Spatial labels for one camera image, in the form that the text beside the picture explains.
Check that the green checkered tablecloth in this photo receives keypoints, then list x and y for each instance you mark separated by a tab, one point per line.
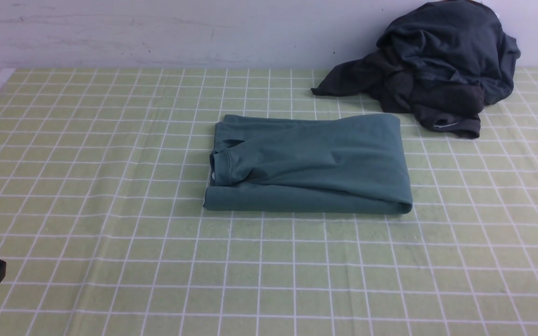
102	176

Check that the green long-sleeved shirt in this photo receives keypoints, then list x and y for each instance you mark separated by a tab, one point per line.
351	165

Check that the dark grey crumpled garment pile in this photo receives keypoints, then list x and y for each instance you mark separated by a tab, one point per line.
443	63

